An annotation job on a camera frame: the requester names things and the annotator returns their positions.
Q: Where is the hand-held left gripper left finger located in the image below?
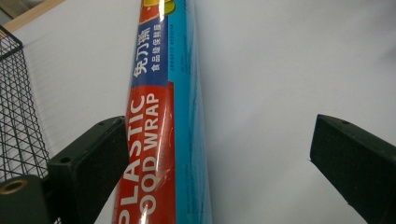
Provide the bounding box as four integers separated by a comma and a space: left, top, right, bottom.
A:
46, 116, 131, 224

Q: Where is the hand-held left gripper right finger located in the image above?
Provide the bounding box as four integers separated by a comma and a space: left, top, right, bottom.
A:
309, 113, 396, 224

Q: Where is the plastic wrap roll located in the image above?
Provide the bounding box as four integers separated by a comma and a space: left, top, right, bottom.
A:
111, 0, 214, 224

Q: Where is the black wire basket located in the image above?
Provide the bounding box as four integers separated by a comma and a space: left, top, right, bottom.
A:
0, 25, 62, 224

